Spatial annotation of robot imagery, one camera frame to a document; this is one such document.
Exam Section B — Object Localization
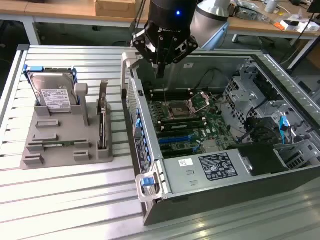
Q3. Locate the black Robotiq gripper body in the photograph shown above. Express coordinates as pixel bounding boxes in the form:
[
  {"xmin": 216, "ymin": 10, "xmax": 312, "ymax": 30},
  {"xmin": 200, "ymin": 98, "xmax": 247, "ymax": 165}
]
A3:
[{"xmin": 145, "ymin": 0, "xmax": 199, "ymax": 53}]

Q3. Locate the Nvidia graphics card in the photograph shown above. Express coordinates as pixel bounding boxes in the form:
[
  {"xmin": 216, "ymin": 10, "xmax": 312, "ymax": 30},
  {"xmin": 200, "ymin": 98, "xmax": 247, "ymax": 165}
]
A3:
[{"xmin": 96, "ymin": 79, "xmax": 109, "ymax": 151}]

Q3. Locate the brown cardboard box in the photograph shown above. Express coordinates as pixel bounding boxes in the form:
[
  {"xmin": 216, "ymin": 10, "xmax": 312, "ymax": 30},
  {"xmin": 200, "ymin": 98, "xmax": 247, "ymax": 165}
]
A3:
[{"xmin": 94, "ymin": 0, "xmax": 137, "ymax": 19}]

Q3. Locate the black RAM slot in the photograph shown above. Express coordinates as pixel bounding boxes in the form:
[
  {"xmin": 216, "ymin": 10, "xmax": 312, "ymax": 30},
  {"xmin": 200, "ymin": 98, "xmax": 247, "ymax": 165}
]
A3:
[
  {"xmin": 149, "ymin": 91, "xmax": 193, "ymax": 96},
  {"xmin": 160, "ymin": 120, "xmax": 205, "ymax": 127},
  {"xmin": 149, "ymin": 88, "xmax": 193, "ymax": 94},
  {"xmin": 150, "ymin": 94, "xmax": 194, "ymax": 99},
  {"xmin": 159, "ymin": 118, "xmax": 205, "ymax": 124},
  {"xmin": 150, "ymin": 97, "xmax": 194, "ymax": 102},
  {"xmin": 162, "ymin": 125, "xmax": 207, "ymax": 132},
  {"xmin": 161, "ymin": 123, "xmax": 206, "ymax": 129}
]

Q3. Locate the metal socket cover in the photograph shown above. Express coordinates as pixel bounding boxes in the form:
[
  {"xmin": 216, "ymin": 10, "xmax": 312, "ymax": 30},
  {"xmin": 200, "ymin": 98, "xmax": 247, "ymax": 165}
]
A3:
[{"xmin": 188, "ymin": 91, "xmax": 213, "ymax": 111}]

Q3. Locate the CPU socket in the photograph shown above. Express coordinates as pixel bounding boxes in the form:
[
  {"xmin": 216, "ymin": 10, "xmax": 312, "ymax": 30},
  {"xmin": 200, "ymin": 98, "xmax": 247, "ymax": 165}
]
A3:
[{"xmin": 166, "ymin": 100, "xmax": 191, "ymax": 119}]

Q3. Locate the green Dell motherboard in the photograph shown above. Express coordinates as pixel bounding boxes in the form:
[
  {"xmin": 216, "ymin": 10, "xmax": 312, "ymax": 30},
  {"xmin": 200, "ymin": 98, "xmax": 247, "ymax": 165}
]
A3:
[{"xmin": 147, "ymin": 91, "xmax": 237, "ymax": 160}]

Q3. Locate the white plastic bottle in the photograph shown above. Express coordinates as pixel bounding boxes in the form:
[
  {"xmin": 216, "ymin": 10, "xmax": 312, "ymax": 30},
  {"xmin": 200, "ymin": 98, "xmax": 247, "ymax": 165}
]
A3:
[{"xmin": 264, "ymin": 0, "xmax": 280, "ymax": 14}]

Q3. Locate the silver chipset heatsink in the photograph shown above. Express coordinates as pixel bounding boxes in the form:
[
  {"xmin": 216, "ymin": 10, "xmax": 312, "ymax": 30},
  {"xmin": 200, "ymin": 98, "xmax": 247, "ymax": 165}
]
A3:
[{"xmin": 201, "ymin": 139, "xmax": 221, "ymax": 154}]

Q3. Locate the hard disk in blue carrier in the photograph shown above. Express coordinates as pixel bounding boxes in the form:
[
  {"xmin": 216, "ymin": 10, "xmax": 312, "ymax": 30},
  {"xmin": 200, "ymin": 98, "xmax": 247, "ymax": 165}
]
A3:
[{"xmin": 22, "ymin": 65, "xmax": 79, "ymax": 114}]

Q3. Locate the white flat box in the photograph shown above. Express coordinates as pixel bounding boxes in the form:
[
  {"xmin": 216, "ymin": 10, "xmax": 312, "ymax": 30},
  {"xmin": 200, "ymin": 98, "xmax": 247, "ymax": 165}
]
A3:
[{"xmin": 279, "ymin": 19, "xmax": 320, "ymax": 33}]

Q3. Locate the grey power supply unit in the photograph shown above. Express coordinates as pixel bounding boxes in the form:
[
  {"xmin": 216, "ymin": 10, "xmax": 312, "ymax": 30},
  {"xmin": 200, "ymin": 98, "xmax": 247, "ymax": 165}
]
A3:
[{"xmin": 162, "ymin": 149, "xmax": 254, "ymax": 196}]

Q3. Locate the grey metal computer chassis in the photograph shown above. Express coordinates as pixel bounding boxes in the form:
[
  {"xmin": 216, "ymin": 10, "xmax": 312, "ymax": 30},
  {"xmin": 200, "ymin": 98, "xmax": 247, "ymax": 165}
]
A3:
[{"xmin": 292, "ymin": 74, "xmax": 320, "ymax": 106}]

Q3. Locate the green RAM stick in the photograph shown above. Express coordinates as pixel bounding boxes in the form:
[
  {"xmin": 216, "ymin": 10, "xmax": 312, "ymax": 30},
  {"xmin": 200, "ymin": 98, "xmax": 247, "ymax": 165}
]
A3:
[{"xmin": 43, "ymin": 140, "xmax": 76, "ymax": 148}]

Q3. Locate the grey plastic parts rack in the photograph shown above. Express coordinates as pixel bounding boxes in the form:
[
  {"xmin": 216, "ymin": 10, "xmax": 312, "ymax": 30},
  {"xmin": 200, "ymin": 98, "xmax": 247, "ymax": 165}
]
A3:
[{"xmin": 19, "ymin": 82, "xmax": 116, "ymax": 171}]

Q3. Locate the black monitor base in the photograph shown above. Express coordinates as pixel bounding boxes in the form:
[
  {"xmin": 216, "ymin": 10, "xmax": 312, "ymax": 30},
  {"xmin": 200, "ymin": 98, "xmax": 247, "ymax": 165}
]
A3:
[{"xmin": 306, "ymin": 0, "xmax": 320, "ymax": 14}]

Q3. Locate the silver computer case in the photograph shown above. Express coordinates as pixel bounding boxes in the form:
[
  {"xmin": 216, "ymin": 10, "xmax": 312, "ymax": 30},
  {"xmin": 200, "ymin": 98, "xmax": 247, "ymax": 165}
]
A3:
[{"xmin": 120, "ymin": 51, "xmax": 320, "ymax": 227}]

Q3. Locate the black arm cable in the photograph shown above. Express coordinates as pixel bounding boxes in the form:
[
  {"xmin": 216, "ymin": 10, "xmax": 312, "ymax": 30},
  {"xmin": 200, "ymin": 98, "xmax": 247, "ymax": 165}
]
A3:
[{"xmin": 129, "ymin": 0, "xmax": 148, "ymax": 35}]

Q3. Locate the thin dark wire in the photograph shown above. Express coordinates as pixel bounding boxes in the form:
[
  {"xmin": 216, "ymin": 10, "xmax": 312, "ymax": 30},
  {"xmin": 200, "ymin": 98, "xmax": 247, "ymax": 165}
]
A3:
[{"xmin": 199, "ymin": 68, "xmax": 228, "ymax": 88}]

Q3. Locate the cluttered wooden desk white frame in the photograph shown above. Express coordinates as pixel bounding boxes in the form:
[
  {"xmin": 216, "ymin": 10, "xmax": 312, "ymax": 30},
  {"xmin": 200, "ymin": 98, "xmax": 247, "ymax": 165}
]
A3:
[{"xmin": 226, "ymin": 0, "xmax": 320, "ymax": 71}]

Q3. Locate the long wooden desk white frame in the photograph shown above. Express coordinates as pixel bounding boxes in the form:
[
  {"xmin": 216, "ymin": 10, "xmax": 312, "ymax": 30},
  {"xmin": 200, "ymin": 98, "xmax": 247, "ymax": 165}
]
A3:
[{"xmin": 0, "ymin": 0, "xmax": 151, "ymax": 46}]

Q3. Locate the thick black wire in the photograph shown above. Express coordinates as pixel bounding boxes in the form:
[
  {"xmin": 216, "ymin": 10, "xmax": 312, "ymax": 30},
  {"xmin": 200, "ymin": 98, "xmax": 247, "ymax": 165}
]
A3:
[{"xmin": 245, "ymin": 97, "xmax": 266, "ymax": 141}]

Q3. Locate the blue wire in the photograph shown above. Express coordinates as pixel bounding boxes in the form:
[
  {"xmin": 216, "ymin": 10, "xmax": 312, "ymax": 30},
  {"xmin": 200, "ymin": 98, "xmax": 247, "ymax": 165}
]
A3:
[{"xmin": 279, "ymin": 115, "xmax": 289, "ymax": 146}]

